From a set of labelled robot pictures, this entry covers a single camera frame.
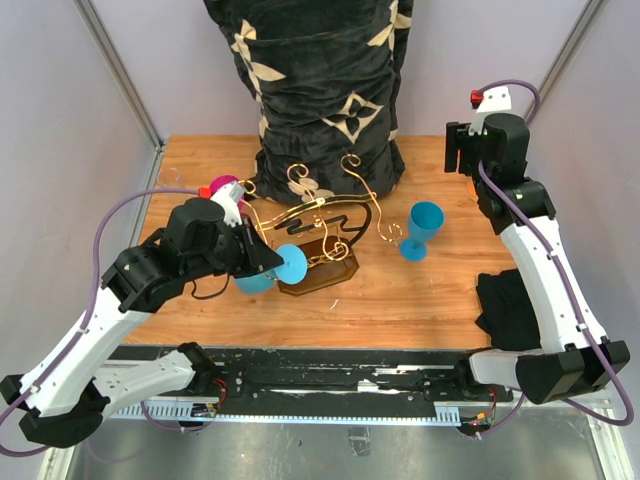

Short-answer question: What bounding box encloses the blue wine glass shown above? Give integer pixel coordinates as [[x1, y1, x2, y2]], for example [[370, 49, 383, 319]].
[[234, 244, 308, 295], [399, 201, 445, 262]]

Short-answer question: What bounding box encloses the black cloth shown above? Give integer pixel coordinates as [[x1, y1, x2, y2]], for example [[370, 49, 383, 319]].
[[476, 269, 541, 351]]

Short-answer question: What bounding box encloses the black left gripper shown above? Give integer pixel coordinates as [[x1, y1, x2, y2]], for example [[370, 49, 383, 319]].
[[185, 214, 285, 281]]

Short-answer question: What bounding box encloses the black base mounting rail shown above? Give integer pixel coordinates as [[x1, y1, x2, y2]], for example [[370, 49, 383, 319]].
[[137, 344, 506, 416]]

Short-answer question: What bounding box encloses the aluminium frame post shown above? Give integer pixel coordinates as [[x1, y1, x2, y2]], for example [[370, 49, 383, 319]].
[[510, 0, 608, 123], [73, 0, 165, 151]]

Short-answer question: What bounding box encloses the blue wine glass front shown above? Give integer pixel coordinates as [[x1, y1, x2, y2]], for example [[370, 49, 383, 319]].
[[234, 244, 308, 295]]

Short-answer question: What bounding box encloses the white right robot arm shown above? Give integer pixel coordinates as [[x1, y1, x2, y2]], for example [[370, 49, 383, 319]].
[[444, 113, 630, 404]]

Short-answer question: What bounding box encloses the gold wire wine glass rack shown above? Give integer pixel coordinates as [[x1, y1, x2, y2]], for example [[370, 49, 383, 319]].
[[256, 153, 403, 296]]

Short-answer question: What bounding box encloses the aluminium frame post left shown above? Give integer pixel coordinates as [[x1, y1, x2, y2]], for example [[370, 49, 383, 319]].
[[73, 0, 165, 151]]

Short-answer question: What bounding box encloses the aluminium frame post right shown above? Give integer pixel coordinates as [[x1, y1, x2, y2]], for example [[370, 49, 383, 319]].
[[510, 0, 608, 123]]

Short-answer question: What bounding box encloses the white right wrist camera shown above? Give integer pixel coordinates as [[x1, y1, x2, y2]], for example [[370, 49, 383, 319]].
[[469, 86, 512, 135]]

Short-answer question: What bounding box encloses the magenta wine glass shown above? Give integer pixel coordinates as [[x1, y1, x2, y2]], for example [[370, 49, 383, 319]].
[[210, 175, 246, 213]]

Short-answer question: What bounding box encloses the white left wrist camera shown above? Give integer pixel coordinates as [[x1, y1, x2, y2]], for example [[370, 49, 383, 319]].
[[198, 175, 246, 227]]

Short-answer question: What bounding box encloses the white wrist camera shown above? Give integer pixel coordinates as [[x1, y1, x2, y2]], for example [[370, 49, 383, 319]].
[[469, 86, 512, 135], [198, 175, 246, 227]]

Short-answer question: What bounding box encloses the orange wine glass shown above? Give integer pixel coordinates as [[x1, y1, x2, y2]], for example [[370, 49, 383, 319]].
[[466, 182, 477, 198]]

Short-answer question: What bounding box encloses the clear wine glass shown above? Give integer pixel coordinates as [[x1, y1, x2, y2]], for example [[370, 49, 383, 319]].
[[156, 168, 184, 189]]

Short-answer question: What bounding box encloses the black floral plush blanket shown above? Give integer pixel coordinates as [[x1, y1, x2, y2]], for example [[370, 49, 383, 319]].
[[205, 0, 414, 205]]

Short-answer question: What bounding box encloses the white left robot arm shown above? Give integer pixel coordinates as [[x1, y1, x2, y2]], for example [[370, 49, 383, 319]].
[[1, 198, 284, 449]]

